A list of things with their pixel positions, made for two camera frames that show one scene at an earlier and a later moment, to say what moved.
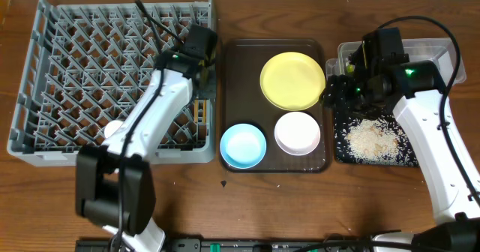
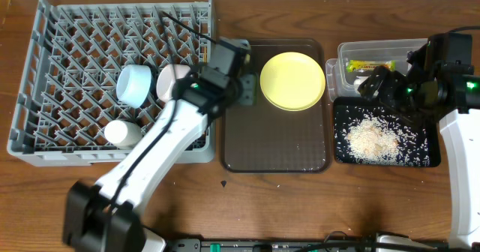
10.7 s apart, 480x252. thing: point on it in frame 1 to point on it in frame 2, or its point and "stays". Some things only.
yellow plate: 292,81 stays
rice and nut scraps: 373,139 stays
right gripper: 335,92 to 392,80
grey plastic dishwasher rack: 84,58 stays
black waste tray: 371,139 stays
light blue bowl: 243,145 to 133,84
